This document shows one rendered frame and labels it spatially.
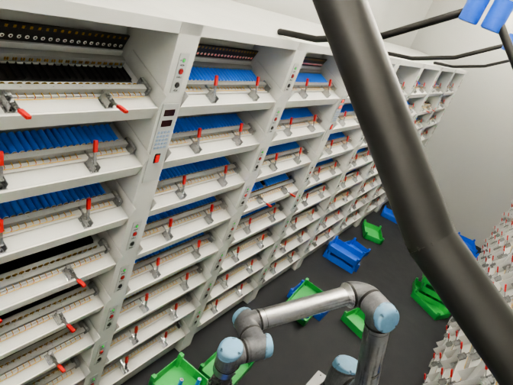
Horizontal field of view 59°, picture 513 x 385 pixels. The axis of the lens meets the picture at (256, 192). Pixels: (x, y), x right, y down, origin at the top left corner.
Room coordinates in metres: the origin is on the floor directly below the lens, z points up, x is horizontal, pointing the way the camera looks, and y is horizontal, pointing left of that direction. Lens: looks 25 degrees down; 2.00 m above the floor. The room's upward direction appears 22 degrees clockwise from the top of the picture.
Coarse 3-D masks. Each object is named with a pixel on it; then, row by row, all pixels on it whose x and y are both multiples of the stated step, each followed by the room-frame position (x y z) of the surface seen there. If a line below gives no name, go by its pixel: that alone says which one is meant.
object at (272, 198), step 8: (288, 176) 2.59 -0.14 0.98; (296, 176) 2.56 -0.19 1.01; (296, 184) 2.56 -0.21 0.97; (272, 192) 2.32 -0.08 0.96; (280, 192) 2.38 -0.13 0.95; (288, 192) 2.44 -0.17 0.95; (264, 200) 2.21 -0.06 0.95; (272, 200) 2.26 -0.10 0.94; (248, 208) 2.06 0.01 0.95; (256, 208) 2.14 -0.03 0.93
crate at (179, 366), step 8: (176, 360) 1.52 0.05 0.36; (184, 360) 1.53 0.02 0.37; (168, 368) 1.47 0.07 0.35; (176, 368) 1.51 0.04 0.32; (184, 368) 1.52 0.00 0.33; (192, 368) 1.50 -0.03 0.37; (152, 376) 1.36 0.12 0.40; (160, 376) 1.43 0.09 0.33; (168, 376) 1.45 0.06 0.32; (176, 376) 1.47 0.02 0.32; (184, 376) 1.49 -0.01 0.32; (192, 376) 1.50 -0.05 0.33; (200, 376) 1.49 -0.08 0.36; (152, 384) 1.35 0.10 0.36; (160, 384) 1.40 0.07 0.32; (168, 384) 1.41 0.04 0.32; (176, 384) 1.43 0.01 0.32; (184, 384) 1.44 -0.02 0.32; (192, 384) 1.46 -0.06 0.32; (200, 384) 1.48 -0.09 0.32
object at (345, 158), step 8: (392, 64) 3.19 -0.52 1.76; (360, 128) 3.19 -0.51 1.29; (360, 136) 3.18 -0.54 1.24; (352, 152) 3.18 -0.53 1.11; (344, 160) 3.19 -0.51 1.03; (352, 160) 3.26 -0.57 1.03; (336, 184) 3.18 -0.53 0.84; (336, 192) 3.26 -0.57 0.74; (328, 200) 3.18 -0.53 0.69; (328, 208) 3.26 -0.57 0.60; (312, 224) 3.19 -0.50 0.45; (312, 240) 3.25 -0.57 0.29; (304, 248) 3.18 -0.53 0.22; (304, 256) 3.24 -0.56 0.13; (296, 264) 3.18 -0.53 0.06
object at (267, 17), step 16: (160, 0) 1.51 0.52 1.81; (176, 0) 1.66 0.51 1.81; (192, 0) 1.85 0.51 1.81; (208, 0) 2.09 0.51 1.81; (224, 0) 2.39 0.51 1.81; (240, 16) 1.97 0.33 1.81; (256, 16) 2.24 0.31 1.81; (272, 16) 2.56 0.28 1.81; (288, 16) 3.02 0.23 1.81; (304, 32) 2.39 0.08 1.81; (320, 32) 2.79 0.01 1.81; (240, 48) 1.92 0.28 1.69
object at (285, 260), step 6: (288, 252) 3.08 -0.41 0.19; (294, 252) 3.17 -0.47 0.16; (300, 252) 3.19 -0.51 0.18; (282, 258) 3.00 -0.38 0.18; (288, 258) 3.06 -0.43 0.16; (294, 258) 3.11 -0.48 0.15; (270, 264) 2.83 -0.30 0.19; (276, 264) 2.91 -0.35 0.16; (282, 264) 2.95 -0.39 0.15; (288, 264) 3.00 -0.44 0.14; (270, 270) 2.80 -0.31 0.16; (276, 270) 2.85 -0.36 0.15; (270, 276) 2.76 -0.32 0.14; (264, 282) 2.69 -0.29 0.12
